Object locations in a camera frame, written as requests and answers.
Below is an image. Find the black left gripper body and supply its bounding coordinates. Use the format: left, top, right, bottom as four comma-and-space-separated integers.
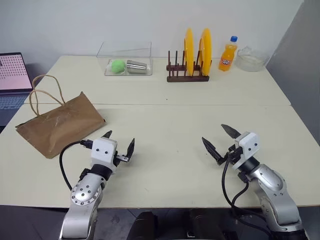
113, 150, 130, 167

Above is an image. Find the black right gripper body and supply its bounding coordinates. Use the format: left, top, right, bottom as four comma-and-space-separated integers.
225, 145, 245, 165

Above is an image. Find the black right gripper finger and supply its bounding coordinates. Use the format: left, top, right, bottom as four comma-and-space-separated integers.
201, 136, 229, 166
220, 123, 241, 140

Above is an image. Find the green fuzzy ball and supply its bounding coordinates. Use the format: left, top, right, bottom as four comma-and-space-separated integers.
110, 59, 126, 75

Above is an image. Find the dark wooden dish rack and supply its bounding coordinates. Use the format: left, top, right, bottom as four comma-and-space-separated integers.
166, 50, 213, 83

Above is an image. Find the dark rounded shape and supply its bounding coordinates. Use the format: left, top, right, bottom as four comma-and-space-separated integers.
126, 210, 160, 240

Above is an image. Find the clear glass bowl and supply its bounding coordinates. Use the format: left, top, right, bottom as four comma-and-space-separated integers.
236, 45, 268, 73

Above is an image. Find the orange soda bottle blue cap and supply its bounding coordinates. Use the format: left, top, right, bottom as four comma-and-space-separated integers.
218, 35, 239, 72

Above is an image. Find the stainless steel cup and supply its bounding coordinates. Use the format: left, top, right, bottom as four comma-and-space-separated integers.
126, 59, 149, 75

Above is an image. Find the yellow plate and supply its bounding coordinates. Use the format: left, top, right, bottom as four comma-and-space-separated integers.
183, 28, 195, 77
198, 27, 213, 76

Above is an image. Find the clear plastic box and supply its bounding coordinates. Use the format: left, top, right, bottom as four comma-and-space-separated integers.
96, 40, 154, 77

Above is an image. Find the grey open laptop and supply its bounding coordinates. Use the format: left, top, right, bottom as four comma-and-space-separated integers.
0, 52, 35, 127

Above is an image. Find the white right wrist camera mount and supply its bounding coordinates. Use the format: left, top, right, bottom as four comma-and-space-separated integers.
232, 131, 261, 172

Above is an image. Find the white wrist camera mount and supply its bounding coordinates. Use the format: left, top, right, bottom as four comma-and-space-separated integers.
232, 131, 261, 172
90, 137, 119, 174

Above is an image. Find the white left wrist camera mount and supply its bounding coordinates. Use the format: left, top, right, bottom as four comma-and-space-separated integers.
90, 137, 119, 174

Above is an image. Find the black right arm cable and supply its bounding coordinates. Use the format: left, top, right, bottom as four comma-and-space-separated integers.
221, 155, 274, 240

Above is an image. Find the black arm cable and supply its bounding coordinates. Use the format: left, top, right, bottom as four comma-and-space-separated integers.
221, 155, 274, 240
58, 139, 94, 191

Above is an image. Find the brown paper bag with handles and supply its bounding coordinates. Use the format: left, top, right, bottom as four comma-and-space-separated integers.
14, 74, 107, 160

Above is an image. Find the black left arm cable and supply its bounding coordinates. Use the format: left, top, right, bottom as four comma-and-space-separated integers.
58, 139, 94, 191

